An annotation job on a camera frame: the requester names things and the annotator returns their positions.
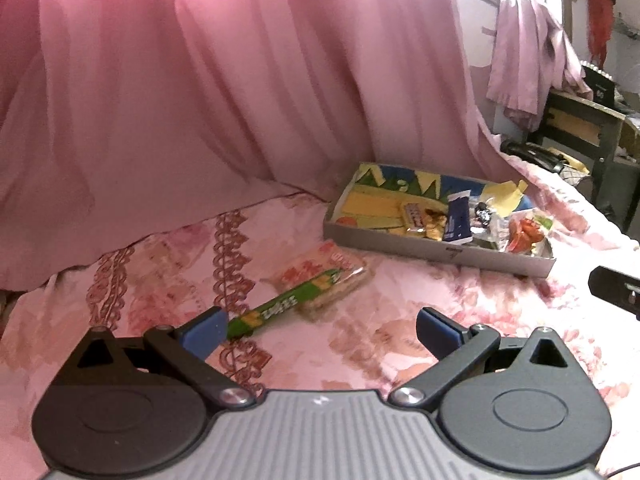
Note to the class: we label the clear-wrapped dark snack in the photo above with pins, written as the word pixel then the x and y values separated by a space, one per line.
pixel 484 212

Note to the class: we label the black and yellow bag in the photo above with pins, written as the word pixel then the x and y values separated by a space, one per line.
pixel 535 152

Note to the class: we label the pink rice cracker packet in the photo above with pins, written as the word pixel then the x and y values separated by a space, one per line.
pixel 330 267

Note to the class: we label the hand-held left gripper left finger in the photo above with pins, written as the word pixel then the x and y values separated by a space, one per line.
pixel 205 334

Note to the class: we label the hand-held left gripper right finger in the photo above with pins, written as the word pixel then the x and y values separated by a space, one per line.
pixel 437 334

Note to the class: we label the long green snack packet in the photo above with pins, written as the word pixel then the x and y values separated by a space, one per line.
pixel 280 309

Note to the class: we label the floral pink bed sheet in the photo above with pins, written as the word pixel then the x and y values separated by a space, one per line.
pixel 350 355

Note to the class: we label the pink curtain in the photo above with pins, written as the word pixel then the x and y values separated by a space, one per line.
pixel 225 75

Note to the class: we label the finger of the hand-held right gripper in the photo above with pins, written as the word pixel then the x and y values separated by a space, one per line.
pixel 612 287

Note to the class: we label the orange cellophane snack packet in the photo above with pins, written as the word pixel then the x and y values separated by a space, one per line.
pixel 525 230

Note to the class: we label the white green snack packet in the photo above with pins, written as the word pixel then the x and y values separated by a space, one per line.
pixel 492 238

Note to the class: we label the clear packet of brown snacks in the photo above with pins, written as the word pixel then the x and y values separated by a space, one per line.
pixel 425 220

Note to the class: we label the black box with scalloped edge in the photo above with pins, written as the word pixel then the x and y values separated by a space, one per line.
pixel 599 85

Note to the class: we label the grey cardboard box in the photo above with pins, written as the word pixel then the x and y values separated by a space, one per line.
pixel 450 255

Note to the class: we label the hanging pink cloth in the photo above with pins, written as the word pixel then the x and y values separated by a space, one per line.
pixel 530 50

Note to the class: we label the red hanging ornament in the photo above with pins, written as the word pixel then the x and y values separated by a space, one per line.
pixel 598 15

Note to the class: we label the dark blue snack packet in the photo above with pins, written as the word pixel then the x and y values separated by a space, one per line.
pixel 457 217

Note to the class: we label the dark wooden chair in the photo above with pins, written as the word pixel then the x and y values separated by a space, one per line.
pixel 575 120

